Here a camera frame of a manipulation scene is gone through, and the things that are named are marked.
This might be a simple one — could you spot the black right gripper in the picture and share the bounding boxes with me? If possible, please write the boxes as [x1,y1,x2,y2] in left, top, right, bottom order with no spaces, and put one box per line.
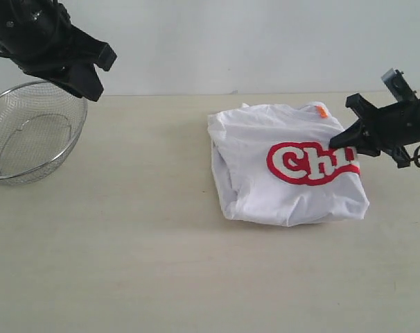
[329,93,420,169]

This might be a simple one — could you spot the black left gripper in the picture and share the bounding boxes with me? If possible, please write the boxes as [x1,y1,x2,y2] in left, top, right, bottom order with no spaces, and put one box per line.
[0,1,117,102]

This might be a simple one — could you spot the white t-shirt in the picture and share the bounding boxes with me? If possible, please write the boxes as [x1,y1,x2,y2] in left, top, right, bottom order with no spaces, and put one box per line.
[207,101,369,227]

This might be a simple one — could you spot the metal mesh basket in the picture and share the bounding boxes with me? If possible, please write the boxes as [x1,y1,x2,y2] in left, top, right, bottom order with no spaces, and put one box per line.
[0,80,88,185]

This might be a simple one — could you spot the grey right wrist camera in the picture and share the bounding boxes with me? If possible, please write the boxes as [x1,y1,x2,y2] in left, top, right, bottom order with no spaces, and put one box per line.
[381,68,419,102]

